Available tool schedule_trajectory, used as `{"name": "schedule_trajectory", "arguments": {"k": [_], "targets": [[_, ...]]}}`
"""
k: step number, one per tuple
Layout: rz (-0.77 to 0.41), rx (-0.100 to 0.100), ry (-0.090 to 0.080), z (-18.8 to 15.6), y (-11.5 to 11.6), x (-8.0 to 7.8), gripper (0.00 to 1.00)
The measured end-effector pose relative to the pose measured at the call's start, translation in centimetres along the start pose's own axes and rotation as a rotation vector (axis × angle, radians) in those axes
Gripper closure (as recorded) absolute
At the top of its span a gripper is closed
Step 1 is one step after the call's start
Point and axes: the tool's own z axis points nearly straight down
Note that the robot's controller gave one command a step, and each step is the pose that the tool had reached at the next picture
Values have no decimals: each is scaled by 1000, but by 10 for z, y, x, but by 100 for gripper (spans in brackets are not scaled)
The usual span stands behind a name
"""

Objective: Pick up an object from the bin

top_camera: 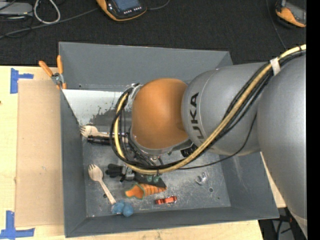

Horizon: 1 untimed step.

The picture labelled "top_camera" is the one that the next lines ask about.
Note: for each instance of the small clear plastic piece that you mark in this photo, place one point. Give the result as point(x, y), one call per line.
point(201, 179)

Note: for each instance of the small red-orange clip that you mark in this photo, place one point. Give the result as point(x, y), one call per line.
point(166, 200)

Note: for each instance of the orange toy carrot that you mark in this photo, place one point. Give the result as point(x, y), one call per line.
point(150, 190)

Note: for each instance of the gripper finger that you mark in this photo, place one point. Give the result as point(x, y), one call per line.
point(114, 174)
point(115, 167)

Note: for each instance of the black cylindrical tool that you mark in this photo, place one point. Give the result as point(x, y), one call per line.
point(98, 140)

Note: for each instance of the grey metal bin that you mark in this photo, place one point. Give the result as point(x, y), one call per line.
point(125, 66)

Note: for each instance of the blue lumpy toy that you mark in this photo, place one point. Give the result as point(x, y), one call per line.
point(123, 208)

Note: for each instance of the brown cardboard board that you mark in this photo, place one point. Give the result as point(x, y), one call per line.
point(37, 146)

